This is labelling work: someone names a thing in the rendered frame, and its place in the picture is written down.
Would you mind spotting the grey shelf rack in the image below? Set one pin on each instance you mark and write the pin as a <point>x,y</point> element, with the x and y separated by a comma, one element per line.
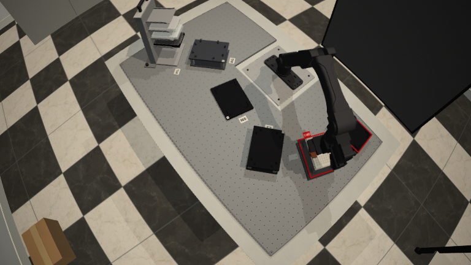
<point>160,55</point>

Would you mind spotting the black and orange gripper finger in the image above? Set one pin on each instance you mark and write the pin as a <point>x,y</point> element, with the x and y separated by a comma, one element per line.
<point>312,154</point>

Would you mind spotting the black microplate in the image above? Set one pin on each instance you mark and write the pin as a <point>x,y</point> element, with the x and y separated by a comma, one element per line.
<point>175,43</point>

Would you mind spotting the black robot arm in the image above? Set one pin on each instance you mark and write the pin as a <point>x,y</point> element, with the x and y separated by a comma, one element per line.
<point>340,117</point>

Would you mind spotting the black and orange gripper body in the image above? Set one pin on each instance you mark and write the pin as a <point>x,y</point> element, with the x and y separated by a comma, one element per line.
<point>314,144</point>

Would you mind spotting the white microplate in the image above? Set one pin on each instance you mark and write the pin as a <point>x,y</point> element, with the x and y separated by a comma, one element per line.
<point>321,160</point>

